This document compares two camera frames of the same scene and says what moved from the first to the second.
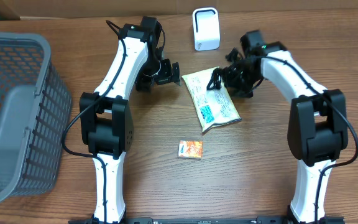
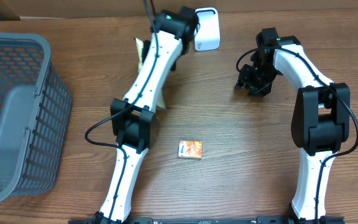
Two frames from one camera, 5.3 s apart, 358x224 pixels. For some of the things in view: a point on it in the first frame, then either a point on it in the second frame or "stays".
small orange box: (190, 149) stays
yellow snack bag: (212, 106) -> (161, 99)
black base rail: (208, 220) stays
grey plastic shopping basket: (25, 104) stays
